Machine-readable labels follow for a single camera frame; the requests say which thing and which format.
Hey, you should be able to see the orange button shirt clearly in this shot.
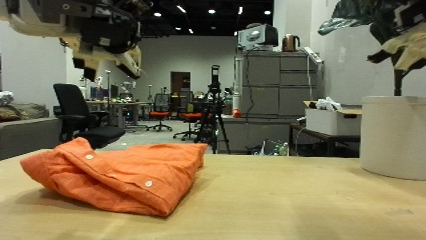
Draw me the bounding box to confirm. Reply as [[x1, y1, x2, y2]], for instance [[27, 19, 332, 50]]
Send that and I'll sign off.
[[19, 137, 210, 218]]

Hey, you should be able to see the green leafy plant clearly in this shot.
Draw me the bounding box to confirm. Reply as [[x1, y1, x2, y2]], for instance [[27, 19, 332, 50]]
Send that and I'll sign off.
[[317, 0, 426, 98]]

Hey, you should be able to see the white power strip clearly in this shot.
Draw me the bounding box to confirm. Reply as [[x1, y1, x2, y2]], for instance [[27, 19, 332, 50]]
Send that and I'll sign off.
[[303, 46, 325, 64]]

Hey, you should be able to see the background work desk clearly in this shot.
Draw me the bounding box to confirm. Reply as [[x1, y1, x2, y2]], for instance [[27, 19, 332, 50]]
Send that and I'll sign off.
[[86, 99, 151, 129]]

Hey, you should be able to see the black office chair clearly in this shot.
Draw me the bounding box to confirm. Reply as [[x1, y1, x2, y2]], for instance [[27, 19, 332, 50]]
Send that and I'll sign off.
[[53, 83, 127, 150]]

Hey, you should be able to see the brown door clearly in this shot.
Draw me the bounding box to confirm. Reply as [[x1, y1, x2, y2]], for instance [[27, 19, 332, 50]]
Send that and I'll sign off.
[[170, 70, 192, 98]]

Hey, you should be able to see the white crumpled plastic bag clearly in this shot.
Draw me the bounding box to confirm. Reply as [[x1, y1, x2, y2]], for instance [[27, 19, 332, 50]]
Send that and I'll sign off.
[[315, 96, 344, 112]]

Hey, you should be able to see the copper kettle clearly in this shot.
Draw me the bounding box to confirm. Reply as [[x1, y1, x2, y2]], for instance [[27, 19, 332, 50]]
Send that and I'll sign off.
[[282, 33, 303, 53]]

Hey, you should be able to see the white round plant pot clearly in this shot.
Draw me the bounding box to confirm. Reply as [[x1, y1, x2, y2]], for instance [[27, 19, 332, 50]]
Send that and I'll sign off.
[[360, 95, 426, 181]]

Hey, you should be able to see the orange seat office chair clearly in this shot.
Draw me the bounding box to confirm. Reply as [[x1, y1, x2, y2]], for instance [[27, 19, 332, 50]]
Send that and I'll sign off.
[[146, 93, 175, 133], [172, 103, 204, 141]]

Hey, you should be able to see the white storage box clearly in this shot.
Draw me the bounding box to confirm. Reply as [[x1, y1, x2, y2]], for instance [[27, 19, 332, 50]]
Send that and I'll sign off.
[[306, 107, 364, 136]]

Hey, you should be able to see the brown cushion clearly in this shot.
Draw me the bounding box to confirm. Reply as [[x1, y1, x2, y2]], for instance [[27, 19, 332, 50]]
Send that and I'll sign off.
[[0, 102, 51, 123]]

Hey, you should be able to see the dark side table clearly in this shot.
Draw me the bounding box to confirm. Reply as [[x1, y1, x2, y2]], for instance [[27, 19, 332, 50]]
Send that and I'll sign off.
[[290, 122, 363, 158]]

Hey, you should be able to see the tall grey cabinet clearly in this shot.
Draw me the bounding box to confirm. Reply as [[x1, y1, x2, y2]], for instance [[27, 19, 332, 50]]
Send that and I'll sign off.
[[242, 49, 325, 119]]

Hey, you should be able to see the grey boxy monitor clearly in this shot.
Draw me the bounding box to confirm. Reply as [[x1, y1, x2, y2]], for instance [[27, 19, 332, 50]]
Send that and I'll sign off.
[[238, 22, 280, 52]]

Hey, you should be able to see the grey sofa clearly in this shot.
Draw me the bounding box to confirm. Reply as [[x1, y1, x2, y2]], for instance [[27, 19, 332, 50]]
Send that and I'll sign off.
[[0, 116, 65, 161]]

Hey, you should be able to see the green bottles pack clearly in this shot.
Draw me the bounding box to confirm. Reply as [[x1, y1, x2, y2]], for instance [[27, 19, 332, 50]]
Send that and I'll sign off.
[[262, 139, 291, 157]]

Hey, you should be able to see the low grey bench cabinet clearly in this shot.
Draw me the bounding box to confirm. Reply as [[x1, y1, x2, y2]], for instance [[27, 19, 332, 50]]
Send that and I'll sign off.
[[219, 114, 298, 154]]

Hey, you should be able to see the black camera tripod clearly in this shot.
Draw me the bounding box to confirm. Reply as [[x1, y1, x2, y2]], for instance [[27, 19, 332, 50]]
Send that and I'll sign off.
[[194, 64, 232, 154]]

